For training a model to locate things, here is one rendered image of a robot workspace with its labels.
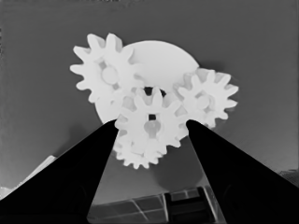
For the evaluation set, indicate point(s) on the small white toothed gear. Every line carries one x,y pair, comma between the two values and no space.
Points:
218,93

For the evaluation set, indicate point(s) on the white round carrier with pins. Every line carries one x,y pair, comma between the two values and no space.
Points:
162,62

